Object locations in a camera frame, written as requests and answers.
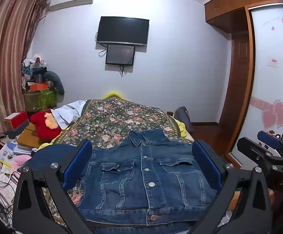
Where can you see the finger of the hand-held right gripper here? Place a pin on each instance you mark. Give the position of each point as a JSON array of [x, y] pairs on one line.
[[251, 148], [269, 139]]

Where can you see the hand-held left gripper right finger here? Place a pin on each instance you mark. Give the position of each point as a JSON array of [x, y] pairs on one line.
[[206, 165]]

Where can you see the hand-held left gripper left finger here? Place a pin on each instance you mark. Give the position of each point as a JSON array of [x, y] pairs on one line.
[[78, 165]]

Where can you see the blue denim jacket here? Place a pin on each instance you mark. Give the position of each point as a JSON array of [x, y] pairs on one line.
[[131, 175]]

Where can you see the pile of clothes and boxes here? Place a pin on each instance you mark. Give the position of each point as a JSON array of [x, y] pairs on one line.
[[32, 69]]

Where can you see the white heart-print sliding door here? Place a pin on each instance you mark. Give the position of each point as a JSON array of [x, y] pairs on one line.
[[273, 90]]

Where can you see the red plush toy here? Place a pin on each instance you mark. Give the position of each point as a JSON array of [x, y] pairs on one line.
[[43, 126]]

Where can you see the light blue shirt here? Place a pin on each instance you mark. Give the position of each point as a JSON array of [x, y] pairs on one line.
[[68, 113]]

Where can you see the dark grey cloth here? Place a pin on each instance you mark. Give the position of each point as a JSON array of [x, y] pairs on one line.
[[183, 117]]

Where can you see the brown cardboard box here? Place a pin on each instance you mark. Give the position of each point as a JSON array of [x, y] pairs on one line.
[[29, 136]]

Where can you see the pink soft toy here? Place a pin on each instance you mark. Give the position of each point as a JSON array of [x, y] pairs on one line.
[[20, 162]]

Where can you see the floral bed blanket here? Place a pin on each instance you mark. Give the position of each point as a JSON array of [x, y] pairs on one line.
[[121, 119]]

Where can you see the stack of books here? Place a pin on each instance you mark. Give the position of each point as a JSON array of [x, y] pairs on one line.
[[12, 151]]

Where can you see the dark flat box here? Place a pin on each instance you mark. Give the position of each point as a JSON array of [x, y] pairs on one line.
[[18, 130]]

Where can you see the red box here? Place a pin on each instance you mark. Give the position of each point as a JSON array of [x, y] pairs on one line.
[[15, 119]]

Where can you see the small white door sticker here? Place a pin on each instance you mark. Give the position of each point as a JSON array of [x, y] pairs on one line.
[[273, 61]]

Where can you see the yellow pillow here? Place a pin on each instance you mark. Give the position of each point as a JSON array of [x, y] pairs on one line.
[[113, 95]]

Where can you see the black comb-like object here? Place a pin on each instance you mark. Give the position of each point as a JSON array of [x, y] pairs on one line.
[[1, 136]]

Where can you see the grey neck pillow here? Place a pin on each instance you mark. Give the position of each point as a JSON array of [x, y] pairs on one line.
[[57, 82]]

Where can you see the orange box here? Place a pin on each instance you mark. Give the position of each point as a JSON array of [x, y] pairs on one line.
[[37, 87]]

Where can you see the striped brown curtain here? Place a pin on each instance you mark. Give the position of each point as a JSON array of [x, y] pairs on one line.
[[4, 53]]

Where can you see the wooden wardrobe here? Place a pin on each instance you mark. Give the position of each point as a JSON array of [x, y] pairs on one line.
[[229, 4]]

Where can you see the small black wall monitor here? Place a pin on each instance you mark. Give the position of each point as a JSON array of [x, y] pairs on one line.
[[120, 54]]

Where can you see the black wall television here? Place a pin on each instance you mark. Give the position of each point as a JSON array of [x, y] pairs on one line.
[[123, 30]]

